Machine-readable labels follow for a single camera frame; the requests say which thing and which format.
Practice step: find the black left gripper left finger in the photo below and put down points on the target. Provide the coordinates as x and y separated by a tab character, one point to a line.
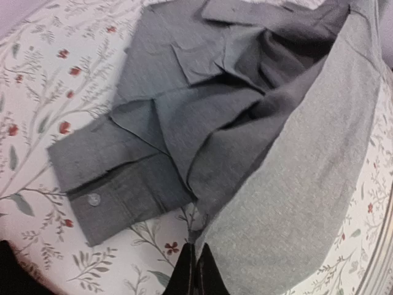
182	278

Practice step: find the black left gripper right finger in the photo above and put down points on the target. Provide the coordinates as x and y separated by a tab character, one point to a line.
208	278

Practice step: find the black t-shirt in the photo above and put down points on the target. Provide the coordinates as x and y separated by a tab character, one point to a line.
14	279

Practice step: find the grey garment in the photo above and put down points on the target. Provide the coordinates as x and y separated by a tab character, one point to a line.
258	114

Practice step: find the floral tablecloth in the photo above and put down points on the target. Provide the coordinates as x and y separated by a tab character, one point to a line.
58	69

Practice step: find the aluminium front rail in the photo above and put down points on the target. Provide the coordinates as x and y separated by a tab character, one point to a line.
378	277

